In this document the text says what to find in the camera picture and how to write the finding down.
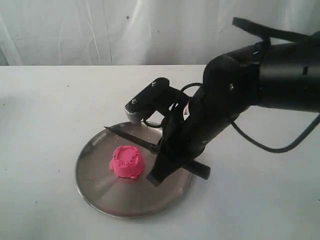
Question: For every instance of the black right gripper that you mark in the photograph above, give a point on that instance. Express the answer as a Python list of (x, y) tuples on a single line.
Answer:
[(208, 112)]

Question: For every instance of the black knife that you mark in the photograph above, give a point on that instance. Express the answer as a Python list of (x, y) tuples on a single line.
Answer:
[(135, 138)]

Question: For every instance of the pink dough lump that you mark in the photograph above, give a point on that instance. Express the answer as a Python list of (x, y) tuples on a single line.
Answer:
[(127, 162)]

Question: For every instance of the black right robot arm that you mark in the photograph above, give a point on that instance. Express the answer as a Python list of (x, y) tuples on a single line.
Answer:
[(281, 76)]

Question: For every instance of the round steel plate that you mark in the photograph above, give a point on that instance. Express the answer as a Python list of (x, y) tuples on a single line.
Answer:
[(123, 197)]

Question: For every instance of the white backdrop curtain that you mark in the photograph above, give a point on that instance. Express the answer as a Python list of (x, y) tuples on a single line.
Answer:
[(139, 32)]

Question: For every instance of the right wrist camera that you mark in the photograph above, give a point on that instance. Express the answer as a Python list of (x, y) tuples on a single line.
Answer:
[(158, 96)]

